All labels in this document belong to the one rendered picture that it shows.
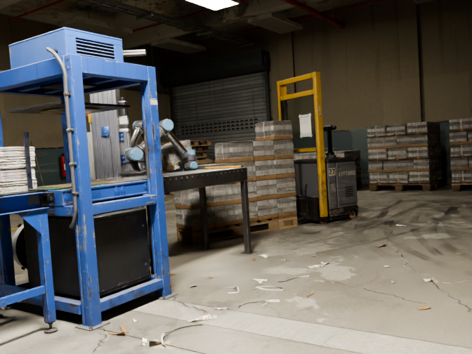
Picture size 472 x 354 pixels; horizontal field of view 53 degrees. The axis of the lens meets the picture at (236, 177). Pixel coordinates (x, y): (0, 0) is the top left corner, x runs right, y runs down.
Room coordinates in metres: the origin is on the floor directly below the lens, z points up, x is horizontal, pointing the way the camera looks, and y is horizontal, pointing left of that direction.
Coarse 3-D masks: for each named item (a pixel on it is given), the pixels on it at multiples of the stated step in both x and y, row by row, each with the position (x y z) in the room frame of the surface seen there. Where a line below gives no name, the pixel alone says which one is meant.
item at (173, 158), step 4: (184, 140) 5.11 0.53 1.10; (188, 140) 5.07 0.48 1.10; (184, 144) 5.04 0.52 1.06; (188, 144) 5.07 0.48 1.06; (164, 148) 4.97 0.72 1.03; (168, 148) 4.93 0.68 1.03; (172, 148) 4.96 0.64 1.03; (188, 148) 5.07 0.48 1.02; (164, 152) 5.00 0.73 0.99; (168, 152) 4.94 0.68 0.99; (172, 152) 4.96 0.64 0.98; (176, 152) 4.99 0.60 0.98; (164, 156) 5.03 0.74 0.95; (168, 156) 4.96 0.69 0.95; (172, 156) 4.96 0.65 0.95; (176, 156) 4.99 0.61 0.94; (180, 156) 5.01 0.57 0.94; (164, 160) 5.06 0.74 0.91; (168, 160) 4.99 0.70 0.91; (172, 160) 4.96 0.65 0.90; (176, 160) 4.98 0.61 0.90; (180, 160) 5.00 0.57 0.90; (168, 164) 5.04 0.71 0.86; (172, 164) 4.95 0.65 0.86
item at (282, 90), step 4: (280, 88) 6.40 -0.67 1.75; (284, 88) 6.37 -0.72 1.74; (280, 92) 6.40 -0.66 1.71; (284, 92) 6.37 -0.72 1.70; (280, 100) 6.35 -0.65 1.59; (280, 104) 6.35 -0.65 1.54; (284, 104) 6.34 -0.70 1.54; (280, 108) 6.34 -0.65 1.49; (284, 108) 6.33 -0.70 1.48; (280, 112) 6.35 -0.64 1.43; (284, 112) 6.34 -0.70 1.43; (280, 116) 6.35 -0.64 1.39; (284, 116) 6.34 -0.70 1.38; (280, 120) 6.35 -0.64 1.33
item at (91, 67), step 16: (32, 64) 2.86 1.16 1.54; (48, 64) 2.77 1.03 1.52; (96, 64) 2.81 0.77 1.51; (112, 64) 2.92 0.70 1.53; (128, 64) 3.02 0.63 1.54; (0, 80) 3.06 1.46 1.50; (16, 80) 2.96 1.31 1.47; (32, 80) 2.87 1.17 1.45; (48, 80) 3.13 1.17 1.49; (96, 80) 3.16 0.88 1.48; (112, 80) 3.12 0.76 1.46; (128, 80) 3.08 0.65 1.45; (144, 80) 3.13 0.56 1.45; (48, 96) 3.59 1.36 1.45; (64, 96) 3.65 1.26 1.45
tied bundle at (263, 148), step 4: (264, 140) 5.55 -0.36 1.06; (268, 140) 5.58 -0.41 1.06; (272, 140) 5.61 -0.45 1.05; (252, 144) 5.48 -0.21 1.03; (256, 144) 5.49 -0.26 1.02; (260, 144) 5.52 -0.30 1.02; (264, 144) 5.55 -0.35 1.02; (268, 144) 5.58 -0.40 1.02; (272, 144) 5.61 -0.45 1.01; (256, 148) 5.49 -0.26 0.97; (260, 148) 5.52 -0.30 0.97; (264, 148) 5.55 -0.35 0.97; (268, 148) 5.58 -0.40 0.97; (272, 148) 5.61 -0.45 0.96; (256, 152) 5.48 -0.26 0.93; (260, 152) 5.51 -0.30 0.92; (264, 152) 5.54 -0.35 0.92; (268, 152) 5.57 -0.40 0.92; (272, 152) 5.60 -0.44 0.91; (256, 156) 5.49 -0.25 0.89; (260, 156) 5.51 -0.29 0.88; (260, 160) 5.53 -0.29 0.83
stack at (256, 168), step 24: (264, 168) 5.54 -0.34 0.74; (192, 192) 5.01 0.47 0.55; (216, 192) 5.17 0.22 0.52; (240, 192) 5.34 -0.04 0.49; (264, 192) 5.52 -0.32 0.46; (192, 216) 5.01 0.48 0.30; (216, 216) 5.17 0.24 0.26; (240, 216) 5.33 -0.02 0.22; (192, 240) 4.99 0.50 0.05; (216, 240) 5.15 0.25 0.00
